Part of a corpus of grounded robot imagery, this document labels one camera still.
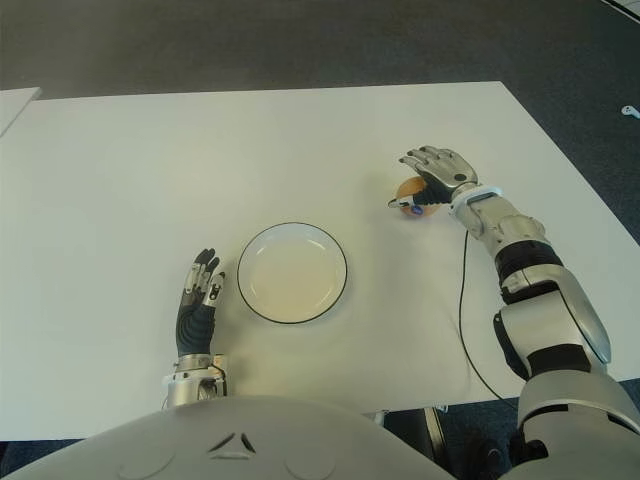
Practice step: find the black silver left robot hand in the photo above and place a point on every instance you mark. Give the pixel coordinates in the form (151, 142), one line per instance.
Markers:
(195, 325)

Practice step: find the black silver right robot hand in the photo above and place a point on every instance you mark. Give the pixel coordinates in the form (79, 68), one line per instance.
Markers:
(450, 170)

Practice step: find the red yellow apple with sticker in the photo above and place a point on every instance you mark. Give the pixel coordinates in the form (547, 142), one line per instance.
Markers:
(409, 187)

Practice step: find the white plate with black rim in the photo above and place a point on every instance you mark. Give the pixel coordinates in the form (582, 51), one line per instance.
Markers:
(292, 272)

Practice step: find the grey robot torso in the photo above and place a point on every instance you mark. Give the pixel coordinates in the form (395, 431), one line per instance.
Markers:
(225, 445)

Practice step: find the small white floor object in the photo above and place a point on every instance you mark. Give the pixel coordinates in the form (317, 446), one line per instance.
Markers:
(631, 111)

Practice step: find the white strip on floor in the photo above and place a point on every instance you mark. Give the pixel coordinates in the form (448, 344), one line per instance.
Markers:
(625, 3)

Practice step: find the black robot foot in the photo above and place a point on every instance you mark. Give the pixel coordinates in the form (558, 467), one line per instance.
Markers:
(487, 457)

